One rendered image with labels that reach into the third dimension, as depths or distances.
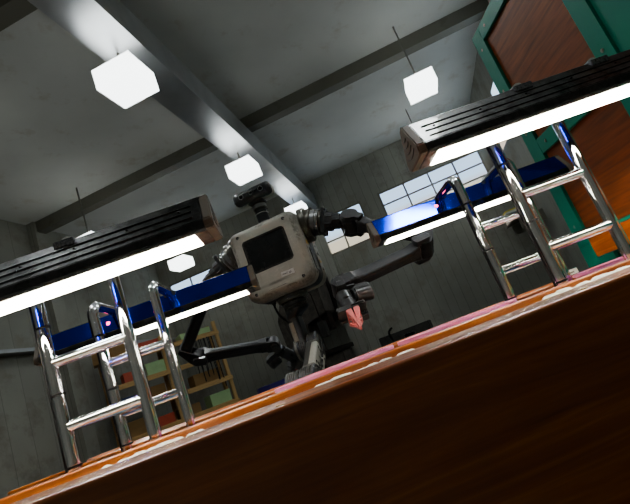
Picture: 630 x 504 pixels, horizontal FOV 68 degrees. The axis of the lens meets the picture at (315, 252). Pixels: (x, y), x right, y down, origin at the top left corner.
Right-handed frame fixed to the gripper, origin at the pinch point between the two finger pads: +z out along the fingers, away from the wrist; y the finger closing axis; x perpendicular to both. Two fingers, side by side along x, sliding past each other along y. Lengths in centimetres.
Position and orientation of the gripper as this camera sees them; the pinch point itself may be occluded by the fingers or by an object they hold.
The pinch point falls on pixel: (360, 326)
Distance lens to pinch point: 152.3
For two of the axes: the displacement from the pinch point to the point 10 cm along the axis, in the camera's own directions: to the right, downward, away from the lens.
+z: 2.2, 4.2, -8.8
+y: 9.4, -3.3, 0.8
